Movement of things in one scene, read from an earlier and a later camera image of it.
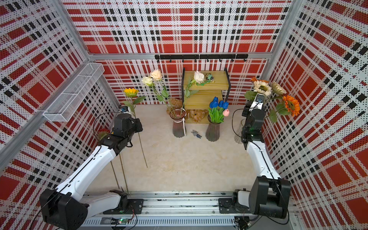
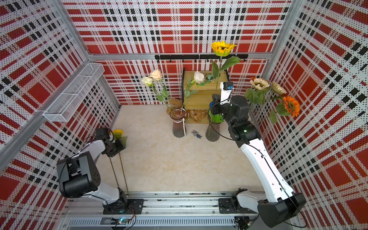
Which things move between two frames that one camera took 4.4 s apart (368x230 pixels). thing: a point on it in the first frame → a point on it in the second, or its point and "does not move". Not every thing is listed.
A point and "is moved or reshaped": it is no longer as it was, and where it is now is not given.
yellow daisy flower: [131, 92] → [222, 49]
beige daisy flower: [262, 87] is moved or reshaped
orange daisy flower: [289, 106] does not move
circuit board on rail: [120, 221] does not move
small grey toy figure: [195, 132] does not move
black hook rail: [207, 56] does not move
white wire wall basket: [75, 91] does not move
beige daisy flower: [278, 89] does not move
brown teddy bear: [196, 115] does not move
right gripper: [246, 110] → [215, 110]
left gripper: [136, 122] → [120, 147]
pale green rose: [148, 81] does not move
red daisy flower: [102, 132] → [118, 186]
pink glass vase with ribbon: [178, 114] does not move
